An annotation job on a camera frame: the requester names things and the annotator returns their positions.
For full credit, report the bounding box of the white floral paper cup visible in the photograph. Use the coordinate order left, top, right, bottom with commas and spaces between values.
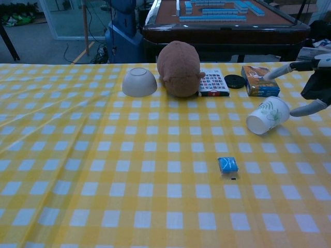
245, 96, 291, 135

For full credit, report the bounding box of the wooden pole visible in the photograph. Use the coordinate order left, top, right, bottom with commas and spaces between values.
82, 0, 90, 55

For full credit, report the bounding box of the long blue mahjong tile row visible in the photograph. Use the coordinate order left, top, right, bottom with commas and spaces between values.
178, 15, 247, 22

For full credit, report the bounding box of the white plastic basket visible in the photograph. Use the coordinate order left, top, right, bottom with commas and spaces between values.
296, 46, 331, 62

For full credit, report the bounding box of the brown plush toy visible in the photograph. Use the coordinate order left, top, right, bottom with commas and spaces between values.
157, 40, 206, 98

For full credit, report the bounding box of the blue machine base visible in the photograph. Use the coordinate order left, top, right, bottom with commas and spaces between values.
104, 0, 144, 64

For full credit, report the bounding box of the yellow checkered tablecloth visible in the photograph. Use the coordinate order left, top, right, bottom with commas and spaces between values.
0, 60, 331, 248

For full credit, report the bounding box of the blue and orange box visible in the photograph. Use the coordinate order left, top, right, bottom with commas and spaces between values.
240, 66, 281, 98

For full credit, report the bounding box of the white upturned bowl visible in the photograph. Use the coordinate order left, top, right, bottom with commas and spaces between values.
122, 67, 158, 98

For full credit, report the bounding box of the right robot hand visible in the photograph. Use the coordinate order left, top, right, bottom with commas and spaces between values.
263, 53, 331, 118

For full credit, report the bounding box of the short blue mahjong tile row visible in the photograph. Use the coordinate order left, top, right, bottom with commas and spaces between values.
202, 8, 239, 16

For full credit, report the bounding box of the card box with colourful grid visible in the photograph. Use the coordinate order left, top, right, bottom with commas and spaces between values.
198, 68, 231, 98

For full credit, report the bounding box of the black table leg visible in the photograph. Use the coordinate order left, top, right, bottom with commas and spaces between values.
0, 24, 21, 62

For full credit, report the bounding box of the small blue packet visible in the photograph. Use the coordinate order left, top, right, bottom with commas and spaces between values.
217, 156, 239, 175

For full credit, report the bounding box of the black floor cable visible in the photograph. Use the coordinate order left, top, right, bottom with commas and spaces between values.
63, 42, 86, 65

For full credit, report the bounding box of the black round lid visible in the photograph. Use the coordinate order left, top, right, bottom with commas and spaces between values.
224, 74, 246, 89

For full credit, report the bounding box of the diagonal blue mahjong tile row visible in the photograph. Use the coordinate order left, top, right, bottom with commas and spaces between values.
233, 0, 266, 17

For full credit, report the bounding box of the green items pile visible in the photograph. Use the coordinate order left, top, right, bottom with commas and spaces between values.
1, 12, 36, 27

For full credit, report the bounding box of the dark wooden mahjong table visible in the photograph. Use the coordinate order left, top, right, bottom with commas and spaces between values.
142, 0, 311, 64

